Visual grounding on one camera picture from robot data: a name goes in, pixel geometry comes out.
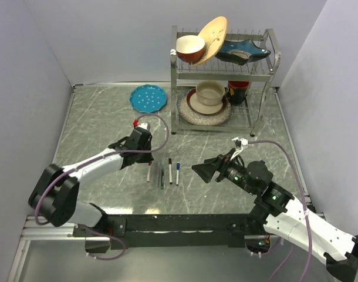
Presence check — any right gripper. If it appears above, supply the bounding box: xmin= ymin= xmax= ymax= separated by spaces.
xmin=191 ymin=147 xmax=256 ymax=195

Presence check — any red white marker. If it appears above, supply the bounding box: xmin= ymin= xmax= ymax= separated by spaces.
xmin=147 ymin=165 xmax=151 ymax=182

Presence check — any purple pen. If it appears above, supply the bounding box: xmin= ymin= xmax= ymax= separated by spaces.
xmin=157 ymin=161 xmax=161 ymax=189

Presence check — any blue white marker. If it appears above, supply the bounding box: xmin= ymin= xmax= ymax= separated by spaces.
xmin=175 ymin=168 xmax=180 ymax=186

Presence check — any black white marker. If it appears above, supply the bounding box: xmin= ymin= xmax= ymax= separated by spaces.
xmin=168 ymin=163 xmax=173 ymax=184

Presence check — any green pen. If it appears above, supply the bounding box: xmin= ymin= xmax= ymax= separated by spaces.
xmin=160 ymin=167 xmax=166 ymax=190

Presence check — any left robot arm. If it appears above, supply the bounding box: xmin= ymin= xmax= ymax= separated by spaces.
xmin=28 ymin=123 xmax=153 ymax=236

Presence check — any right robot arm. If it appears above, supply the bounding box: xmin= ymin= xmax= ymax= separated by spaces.
xmin=192 ymin=155 xmax=358 ymax=281

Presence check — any blue dotted plate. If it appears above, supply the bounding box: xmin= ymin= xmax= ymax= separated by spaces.
xmin=129 ymin=84 xmax=167 ymax=113

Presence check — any speckled glass plate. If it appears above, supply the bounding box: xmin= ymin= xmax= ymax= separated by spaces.
xmin=176 ymin=88 xmax=232 ymax=126

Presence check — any brown rimmed plate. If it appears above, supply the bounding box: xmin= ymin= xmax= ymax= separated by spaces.
xmin=186 ymin=88 xmax=227 ymax=116

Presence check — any beige ceramic bowl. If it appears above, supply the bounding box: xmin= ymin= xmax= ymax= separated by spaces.
xmin=195 ymin=80 xmax=225 ymax=106

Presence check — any dark red mug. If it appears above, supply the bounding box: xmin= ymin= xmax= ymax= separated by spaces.
xmin=226 ymin=81 xmax=249 ymax=106

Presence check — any metal dish rack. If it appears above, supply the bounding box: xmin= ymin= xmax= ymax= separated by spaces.
xmin=170 ymin=26 xmax=281 ymax=137

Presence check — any red white bowl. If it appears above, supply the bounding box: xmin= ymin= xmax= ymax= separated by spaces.
xmin=175 ymin=35 xmax=205 ymax=63

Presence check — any dark blue wavy dish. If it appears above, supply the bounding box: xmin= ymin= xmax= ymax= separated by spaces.
xmin=215 ymin=40 xmax=271 ymax=66

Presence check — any tan floral plate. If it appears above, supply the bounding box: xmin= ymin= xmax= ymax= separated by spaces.
xmin=191 ymin=16 xmax=228 ymax=67

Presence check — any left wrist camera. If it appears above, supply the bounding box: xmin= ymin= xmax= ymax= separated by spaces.
xmin=133 ymin=119 xmax=150 ymax=133

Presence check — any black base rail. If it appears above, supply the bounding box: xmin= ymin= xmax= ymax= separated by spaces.
xmin=73 ymin=213 xmax=271 ymax=254

